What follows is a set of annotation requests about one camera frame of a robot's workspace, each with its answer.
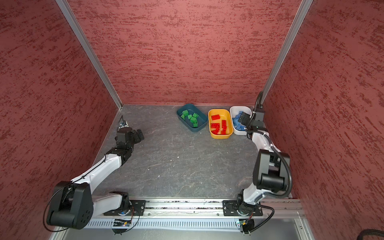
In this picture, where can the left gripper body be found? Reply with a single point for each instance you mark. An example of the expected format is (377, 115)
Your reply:
(136, 139)

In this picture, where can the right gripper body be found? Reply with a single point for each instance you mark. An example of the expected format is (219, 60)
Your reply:
(247, 120)

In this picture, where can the blue long brick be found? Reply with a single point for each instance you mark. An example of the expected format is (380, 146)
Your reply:
(238, 115)
(238, 126)

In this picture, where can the red long brick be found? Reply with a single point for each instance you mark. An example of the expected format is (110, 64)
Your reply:
(224, 127)
(215, 117)

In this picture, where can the red long brick bottom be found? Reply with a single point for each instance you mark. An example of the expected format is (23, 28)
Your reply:
(215, 117)

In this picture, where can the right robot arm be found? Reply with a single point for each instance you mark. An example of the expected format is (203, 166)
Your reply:
(272, 176)

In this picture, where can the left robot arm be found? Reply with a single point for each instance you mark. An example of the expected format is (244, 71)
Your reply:
(72, 205)

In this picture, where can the white plastic bin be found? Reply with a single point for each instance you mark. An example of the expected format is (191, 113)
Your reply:
(234, 111)

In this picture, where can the yellow plastic bin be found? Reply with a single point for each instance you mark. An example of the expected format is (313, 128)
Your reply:
(225, 115)

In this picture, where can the teal plastic bin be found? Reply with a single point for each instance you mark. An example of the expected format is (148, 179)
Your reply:
(202, 119)

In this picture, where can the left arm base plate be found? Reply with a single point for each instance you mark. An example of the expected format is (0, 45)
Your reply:
(134, 208)

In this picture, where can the perforated metal rail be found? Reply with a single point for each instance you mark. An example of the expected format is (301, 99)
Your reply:
(228, 225)

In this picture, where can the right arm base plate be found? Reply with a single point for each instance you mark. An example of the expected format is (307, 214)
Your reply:
(232, 208)

